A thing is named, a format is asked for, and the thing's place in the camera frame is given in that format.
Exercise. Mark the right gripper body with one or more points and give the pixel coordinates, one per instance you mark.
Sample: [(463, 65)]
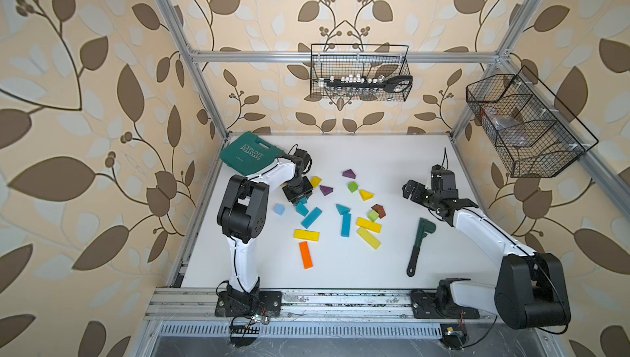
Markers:
[(422, 194)]

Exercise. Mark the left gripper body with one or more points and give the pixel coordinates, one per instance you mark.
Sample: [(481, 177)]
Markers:
[(298, 192)]

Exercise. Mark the yellow triangle block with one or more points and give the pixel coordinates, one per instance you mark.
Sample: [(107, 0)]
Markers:
[(366, 195), (315, 182)]

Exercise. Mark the teal trapezoid block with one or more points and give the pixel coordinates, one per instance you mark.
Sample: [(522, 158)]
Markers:
[(301, 209)]

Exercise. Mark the purple triangle block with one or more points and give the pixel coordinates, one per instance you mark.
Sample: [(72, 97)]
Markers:
[(349, 173), (326, 190)]

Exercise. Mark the light blue cube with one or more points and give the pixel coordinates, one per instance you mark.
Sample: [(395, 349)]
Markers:
[(279, 209)]

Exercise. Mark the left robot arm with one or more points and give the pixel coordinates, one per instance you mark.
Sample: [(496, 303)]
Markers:
[(243, 210)]

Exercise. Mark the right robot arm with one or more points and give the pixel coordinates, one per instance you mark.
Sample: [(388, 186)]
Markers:
[(530, 289)]

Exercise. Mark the teal long block diagonal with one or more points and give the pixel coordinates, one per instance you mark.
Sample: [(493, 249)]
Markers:
[(311, 218)]

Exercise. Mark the teal triangle block centre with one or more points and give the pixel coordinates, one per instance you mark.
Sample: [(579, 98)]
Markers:
[(342, 210)]

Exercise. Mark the yellow rectangular block left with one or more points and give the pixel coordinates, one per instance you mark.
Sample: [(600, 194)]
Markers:
[(306, 235)]

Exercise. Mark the green cube upper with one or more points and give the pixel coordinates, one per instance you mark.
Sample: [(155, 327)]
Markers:
[(353, 186)]

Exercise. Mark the teal long block upright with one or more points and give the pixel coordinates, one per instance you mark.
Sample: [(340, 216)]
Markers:
[(346, 223)]

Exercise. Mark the brown block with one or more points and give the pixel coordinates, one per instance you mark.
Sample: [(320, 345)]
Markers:
[(380, 210)]

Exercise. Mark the green plastic tool case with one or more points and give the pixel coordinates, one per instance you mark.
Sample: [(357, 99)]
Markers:
[(249, 154)]

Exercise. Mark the yellow rectangular block right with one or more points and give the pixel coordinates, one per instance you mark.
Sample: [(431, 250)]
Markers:
[(369, 225)]

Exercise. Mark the light green cube lower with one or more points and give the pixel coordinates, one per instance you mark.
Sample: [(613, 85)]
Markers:
[(373, 216)]

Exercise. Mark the orange rectangular block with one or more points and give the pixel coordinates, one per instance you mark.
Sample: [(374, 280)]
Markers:
[(305, 255)]

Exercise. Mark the lime yellow rectangular block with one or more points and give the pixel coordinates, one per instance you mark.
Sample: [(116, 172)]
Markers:
[(369, 238)]

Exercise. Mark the plastic bag in basket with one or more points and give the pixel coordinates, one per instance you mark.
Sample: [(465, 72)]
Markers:
[(506, 130)]

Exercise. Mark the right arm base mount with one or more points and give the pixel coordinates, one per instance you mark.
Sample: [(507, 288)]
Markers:
[(439, 304)]

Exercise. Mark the right wire basket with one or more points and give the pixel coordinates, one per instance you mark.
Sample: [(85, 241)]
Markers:
[(558, 138)]

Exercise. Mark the wire basket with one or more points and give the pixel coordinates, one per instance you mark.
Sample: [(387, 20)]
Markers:
[(558, 138), (334, 61)]

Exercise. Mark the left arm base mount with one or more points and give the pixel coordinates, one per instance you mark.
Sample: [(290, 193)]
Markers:
[(232, 303)]

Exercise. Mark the socket set rail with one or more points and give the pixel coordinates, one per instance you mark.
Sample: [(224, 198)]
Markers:
[(394, 85)]

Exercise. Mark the back wire basket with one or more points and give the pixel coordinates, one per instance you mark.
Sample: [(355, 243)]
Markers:
[(334, 61)]

